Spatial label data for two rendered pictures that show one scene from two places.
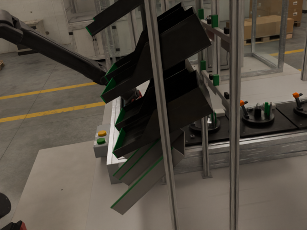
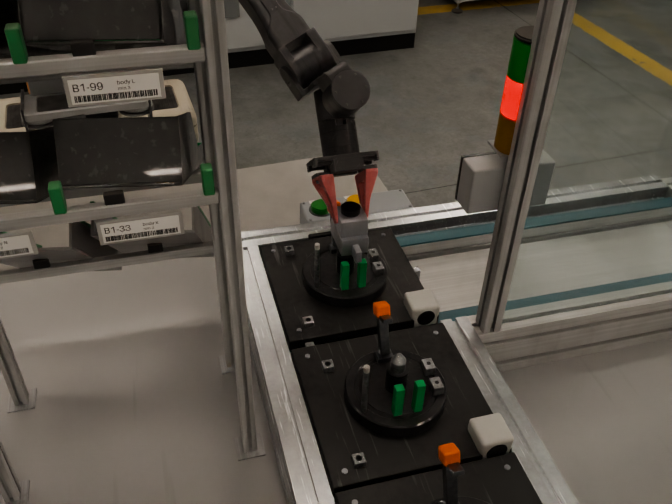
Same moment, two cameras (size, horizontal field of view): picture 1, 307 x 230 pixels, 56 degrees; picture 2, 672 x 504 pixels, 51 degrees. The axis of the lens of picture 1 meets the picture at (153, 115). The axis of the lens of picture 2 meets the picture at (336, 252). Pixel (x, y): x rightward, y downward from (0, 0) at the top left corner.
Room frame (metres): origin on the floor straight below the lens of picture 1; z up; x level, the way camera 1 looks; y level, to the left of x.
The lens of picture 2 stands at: (0.88, -0.82, 1.73)
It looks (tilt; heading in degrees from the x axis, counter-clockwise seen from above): 38 degrees down; 76
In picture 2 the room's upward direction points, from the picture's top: 2 degrees clockwise
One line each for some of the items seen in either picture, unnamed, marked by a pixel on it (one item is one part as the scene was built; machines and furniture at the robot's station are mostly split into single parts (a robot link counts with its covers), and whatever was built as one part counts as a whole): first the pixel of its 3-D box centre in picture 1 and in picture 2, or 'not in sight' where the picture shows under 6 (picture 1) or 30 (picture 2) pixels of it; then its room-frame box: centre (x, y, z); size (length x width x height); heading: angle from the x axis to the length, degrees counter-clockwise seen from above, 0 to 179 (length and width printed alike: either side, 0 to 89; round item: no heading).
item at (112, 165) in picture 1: (118, 122); (458, 229); (1.39, 0.20, 0.91); 0.89 x 0.06 x 0.11; 2
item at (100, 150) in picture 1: (103, 139); (356, 217); (1.20, 0.25, 0.93); 0.21 x 0.07 x 0.06; 2
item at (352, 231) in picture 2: not in sight; (351, 228); (1.12, 0.02, 1.08); 0.08 x 0.04 x 0.07; 92
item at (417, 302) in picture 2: not in sight; (421, 308); (1.22, -0.06, 0.97); 0.05 x 0.05 x 0.04; 2
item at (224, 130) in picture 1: (203, 118); (397, 374); (1.13, -0.22, 1.01); 0.24 x 0.24 x 0.13; 2
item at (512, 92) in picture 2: not in sight; (523, 95); (1.31, -0.08, 1.33); 0.05 x 0.05 x 0.05
